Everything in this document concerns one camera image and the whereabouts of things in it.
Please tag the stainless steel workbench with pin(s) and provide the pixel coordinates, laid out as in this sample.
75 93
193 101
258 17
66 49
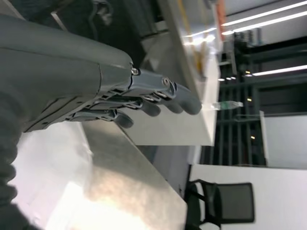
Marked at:
134 177

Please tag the black mesh office chair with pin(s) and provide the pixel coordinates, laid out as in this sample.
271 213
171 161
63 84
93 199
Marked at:
235 203

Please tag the white desk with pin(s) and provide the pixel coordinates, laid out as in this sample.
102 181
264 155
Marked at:
182 130

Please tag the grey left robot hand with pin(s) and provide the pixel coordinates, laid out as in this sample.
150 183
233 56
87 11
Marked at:
60 73

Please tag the dark metal storage rack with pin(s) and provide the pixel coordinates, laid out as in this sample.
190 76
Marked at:
240 143

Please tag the clear plastic water bottle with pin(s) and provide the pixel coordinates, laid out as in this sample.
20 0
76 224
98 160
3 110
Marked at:
225 105

